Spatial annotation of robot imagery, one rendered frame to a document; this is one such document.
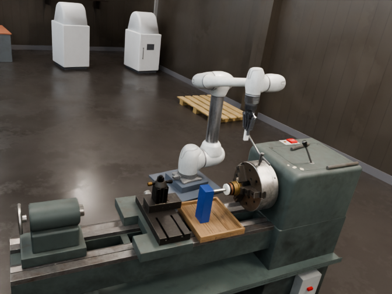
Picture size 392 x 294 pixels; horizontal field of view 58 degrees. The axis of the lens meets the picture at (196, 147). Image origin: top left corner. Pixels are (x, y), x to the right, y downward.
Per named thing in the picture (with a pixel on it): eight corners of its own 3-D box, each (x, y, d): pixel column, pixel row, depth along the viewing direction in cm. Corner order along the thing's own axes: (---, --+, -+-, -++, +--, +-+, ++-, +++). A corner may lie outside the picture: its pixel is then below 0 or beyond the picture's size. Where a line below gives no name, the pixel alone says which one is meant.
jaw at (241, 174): (247, 181, 230) (244, 163, 232) (252, 180, 225) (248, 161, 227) (233, 183, 225) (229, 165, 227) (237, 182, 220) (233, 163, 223)
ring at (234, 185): (237, 177, 225) (224, 178, 221) (245, 184, 218) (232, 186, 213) (234, 189, 229) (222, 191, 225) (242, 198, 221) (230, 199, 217)
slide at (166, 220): (162, 197, 229) (163, 191, 228) (189, 239, 195) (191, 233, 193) (135, 201, 221) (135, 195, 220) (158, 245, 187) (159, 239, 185)
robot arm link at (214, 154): (193, 163, 292) (215, 159, 304) (204, 171, 280) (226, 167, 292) (203, 69, 264) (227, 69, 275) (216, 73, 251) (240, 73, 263)
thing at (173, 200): (174, 199, 221) (175, 192, 219) (181, 208, 213) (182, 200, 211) (143, 203, 212) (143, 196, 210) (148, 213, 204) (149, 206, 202)
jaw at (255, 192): (254, 184, 223) (265, 191, 213) (253, 191, 225) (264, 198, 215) (239, 185, 218) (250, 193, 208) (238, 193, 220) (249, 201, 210)
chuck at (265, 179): (240, 189, 249) (251, 151, 234) (265, 219, 225) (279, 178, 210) (229, 191, 245) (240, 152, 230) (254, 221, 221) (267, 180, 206)
